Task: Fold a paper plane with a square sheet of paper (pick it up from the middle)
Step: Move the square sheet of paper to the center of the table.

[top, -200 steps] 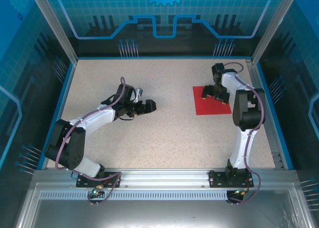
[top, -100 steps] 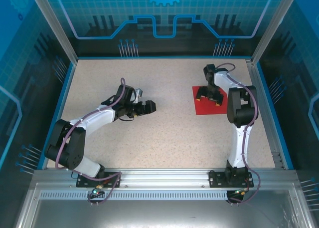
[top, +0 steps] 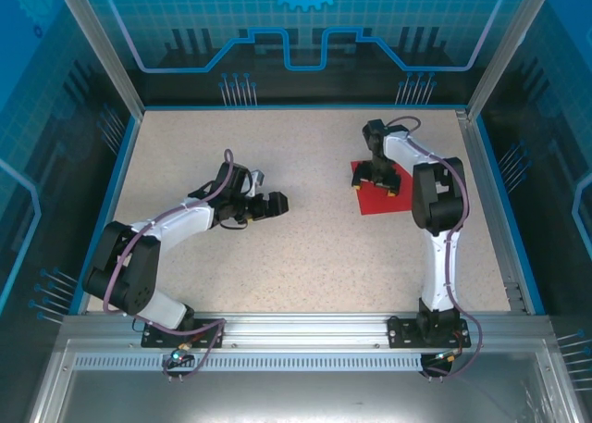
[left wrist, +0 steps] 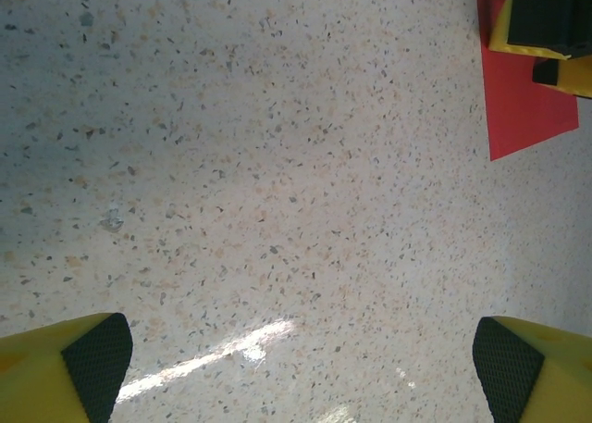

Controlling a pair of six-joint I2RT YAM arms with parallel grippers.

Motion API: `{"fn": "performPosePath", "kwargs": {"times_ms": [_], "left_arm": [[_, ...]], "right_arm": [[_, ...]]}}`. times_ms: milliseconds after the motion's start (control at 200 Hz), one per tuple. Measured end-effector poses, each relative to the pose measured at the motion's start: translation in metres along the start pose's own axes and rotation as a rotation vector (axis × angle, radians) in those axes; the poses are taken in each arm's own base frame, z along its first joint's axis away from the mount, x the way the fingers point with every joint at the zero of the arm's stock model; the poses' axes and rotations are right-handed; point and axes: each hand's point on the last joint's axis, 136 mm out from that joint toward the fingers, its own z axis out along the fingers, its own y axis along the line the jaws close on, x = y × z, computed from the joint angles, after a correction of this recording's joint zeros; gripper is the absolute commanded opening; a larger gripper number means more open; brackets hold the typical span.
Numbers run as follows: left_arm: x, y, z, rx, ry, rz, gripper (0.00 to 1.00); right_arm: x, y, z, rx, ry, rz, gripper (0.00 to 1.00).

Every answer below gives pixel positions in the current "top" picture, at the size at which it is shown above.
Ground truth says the red paper sheet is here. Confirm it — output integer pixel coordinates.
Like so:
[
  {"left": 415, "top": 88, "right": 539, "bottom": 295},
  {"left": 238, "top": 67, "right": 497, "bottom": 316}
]
[{"left": 350, "top": 159, "right": 414, "bottom": 217}]

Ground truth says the blue table edge strip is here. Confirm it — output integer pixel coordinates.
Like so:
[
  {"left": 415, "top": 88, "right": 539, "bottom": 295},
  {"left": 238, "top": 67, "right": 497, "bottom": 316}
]
[
  {"left": 141, "top": 102, "right": 469, "bottom": 112},
  {"left": 68, "top": 115, "right": 143, "bottom": 316},
  {"left": 472, "top": 115, "right": 548, "bottom": 316}
]

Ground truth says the aluminium mounting beam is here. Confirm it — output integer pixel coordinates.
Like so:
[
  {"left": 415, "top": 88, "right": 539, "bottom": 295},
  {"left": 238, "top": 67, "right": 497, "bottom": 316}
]
[{"left": 59, "top": 312, "right": 555, "bottom": 350}]

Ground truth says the brushed metal tray panel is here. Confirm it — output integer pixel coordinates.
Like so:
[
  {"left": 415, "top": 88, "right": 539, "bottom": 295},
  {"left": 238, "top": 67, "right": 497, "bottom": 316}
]
[{"left": 25, "top": 339, "right": 586, "bottom": 423}]

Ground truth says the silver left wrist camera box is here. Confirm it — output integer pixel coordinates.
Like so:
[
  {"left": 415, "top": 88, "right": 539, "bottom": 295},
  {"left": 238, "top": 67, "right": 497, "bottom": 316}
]
[{"left": 249, "top": 168, "right": 270, "bottom": 193}]

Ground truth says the aluminium side rail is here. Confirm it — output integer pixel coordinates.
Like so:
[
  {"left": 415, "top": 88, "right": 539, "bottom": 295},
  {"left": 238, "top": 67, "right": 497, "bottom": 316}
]
[{"left": 455, "top": 109, "right": 529, "bottom": 314}]

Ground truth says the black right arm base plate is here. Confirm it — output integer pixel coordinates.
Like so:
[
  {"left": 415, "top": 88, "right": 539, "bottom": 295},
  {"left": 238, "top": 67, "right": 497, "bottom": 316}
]
[{"left": 387, "top": 315, "right": 473, "bottom": 350}]

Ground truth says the slotted grey cable duct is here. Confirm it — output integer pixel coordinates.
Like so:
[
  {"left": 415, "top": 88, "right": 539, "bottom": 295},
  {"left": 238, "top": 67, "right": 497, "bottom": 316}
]
[{"left": 72, "top": 354, "right": 429, "bottom": 373}]

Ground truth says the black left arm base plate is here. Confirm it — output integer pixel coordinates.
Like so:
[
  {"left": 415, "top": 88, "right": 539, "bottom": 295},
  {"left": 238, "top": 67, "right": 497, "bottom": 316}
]
[{"left": 141, "top": 317, "right": 228, "bottom": 350}]

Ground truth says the aluminium frame post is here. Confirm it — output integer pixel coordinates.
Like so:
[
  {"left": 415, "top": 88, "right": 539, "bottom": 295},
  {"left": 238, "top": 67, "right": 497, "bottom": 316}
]
[
  {"left": 49, "top": 0, "right": 145, "bottom": 118},
  {"left": 464, "top": 0, "right": 560, "bottom": 121}
]

